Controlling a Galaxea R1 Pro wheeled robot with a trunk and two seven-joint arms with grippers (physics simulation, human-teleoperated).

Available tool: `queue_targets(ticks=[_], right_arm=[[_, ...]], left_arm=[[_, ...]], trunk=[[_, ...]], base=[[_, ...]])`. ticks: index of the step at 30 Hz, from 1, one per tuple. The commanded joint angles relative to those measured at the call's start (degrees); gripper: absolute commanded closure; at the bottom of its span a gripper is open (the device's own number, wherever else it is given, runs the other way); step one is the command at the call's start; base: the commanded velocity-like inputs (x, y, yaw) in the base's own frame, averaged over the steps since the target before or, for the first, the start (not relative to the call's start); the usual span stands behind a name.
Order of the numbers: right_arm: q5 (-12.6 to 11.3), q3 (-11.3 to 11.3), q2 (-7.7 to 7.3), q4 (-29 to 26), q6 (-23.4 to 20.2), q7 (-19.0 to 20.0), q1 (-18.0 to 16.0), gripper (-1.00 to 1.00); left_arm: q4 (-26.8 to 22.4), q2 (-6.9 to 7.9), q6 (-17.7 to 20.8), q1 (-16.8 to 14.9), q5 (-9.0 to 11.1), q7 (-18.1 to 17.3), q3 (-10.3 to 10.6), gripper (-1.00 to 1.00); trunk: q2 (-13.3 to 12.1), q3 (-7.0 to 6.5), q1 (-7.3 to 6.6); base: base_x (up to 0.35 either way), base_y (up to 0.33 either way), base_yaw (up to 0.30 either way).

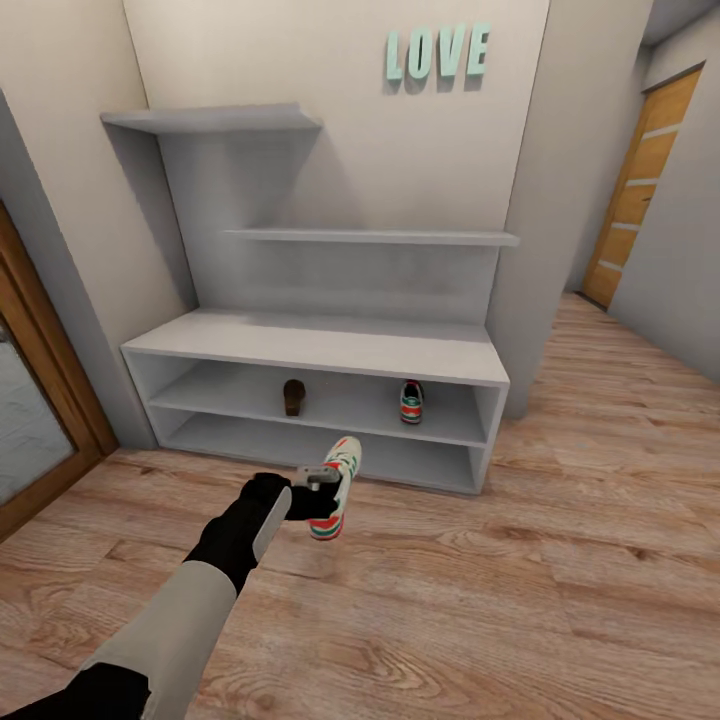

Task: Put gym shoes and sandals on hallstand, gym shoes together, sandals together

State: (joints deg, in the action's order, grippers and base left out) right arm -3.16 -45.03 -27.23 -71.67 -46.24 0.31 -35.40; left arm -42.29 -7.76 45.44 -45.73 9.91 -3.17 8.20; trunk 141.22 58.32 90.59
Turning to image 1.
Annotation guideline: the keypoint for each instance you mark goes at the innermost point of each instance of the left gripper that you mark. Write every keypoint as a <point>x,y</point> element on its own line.
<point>315,505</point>

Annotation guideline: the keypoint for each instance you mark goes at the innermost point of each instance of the sandal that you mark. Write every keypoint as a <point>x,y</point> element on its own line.
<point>293,391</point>

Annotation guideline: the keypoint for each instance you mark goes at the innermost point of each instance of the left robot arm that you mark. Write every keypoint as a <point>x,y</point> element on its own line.
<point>150,668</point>

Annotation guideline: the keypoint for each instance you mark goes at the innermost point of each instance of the decorative sign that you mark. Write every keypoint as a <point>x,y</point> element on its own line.
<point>421,50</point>

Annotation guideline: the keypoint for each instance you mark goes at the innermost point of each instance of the door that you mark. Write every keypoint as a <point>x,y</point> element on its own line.
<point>655,133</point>
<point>52,428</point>

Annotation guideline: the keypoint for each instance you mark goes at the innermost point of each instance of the gym shoe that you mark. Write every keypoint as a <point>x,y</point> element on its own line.
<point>346,457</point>
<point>412,399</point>

